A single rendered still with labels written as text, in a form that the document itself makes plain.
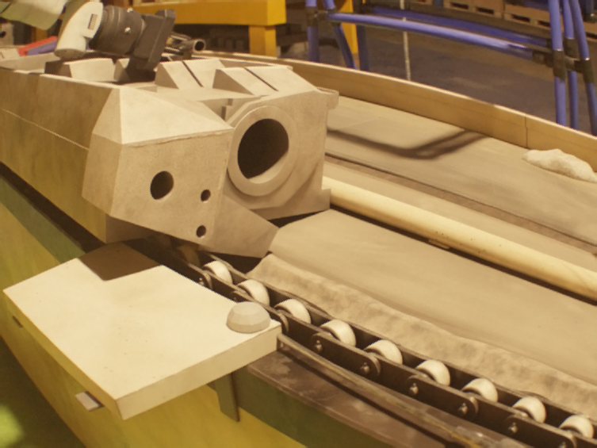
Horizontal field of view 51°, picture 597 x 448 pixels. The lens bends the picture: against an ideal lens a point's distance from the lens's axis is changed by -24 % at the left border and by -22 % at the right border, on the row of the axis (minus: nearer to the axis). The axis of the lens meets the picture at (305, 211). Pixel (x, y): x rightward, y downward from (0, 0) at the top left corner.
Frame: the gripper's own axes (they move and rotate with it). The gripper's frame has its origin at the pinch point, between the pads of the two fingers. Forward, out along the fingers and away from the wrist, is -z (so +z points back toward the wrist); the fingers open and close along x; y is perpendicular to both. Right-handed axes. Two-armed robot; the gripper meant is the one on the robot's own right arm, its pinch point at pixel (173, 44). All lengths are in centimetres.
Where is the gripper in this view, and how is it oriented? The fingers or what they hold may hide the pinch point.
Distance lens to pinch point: 131.8
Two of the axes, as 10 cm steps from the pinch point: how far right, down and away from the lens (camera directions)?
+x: -2.7, 9.6, 0.8
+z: -6.9, -1.3, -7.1
